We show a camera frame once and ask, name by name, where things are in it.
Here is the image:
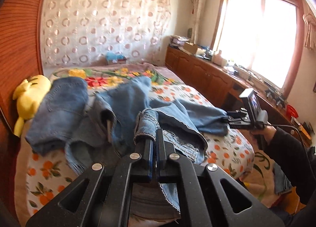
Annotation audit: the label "blue denim jeans with patch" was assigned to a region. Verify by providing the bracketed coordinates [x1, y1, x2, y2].
[64, 75, 230, 214]

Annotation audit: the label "black sleeved right forearm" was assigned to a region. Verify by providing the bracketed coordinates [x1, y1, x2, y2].
[264, 127, 315, 205]

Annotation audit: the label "person right hand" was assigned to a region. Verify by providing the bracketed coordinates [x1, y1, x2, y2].
[251, 126, 276, 144]

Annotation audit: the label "wooden sideboard cabinet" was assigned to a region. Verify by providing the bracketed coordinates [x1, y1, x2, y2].
[164, 45, 312, 148]

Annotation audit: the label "cardboard box on cabinet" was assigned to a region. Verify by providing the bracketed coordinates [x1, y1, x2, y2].
[183, 42, 199, 55]

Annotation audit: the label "pink floral blanket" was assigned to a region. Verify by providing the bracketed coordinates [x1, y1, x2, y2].
[49, 62, 188, 89]

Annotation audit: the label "folded blue denim jeans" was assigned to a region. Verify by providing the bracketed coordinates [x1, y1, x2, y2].
[25, 77, 88, 155]

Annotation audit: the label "stack of books and papers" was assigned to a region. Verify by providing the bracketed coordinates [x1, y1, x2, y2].
[170, 35, 190, 47]

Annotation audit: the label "cardboard box with blue cloth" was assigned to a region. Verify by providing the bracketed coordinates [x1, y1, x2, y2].
[105, 52, 126, 65]

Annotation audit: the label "yellow pikachu plush toy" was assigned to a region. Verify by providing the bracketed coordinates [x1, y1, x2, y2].
[13, 75, 51, 137]

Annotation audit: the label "beige side window curtain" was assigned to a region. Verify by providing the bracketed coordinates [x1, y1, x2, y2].
[191, 0, 206, 44]

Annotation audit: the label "sheer curtain with pink circles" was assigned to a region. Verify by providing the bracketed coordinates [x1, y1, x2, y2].
[41, 0, 171, 69]

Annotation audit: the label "window with wooden frame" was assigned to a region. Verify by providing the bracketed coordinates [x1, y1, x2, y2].
[212, 0, 304, 97]

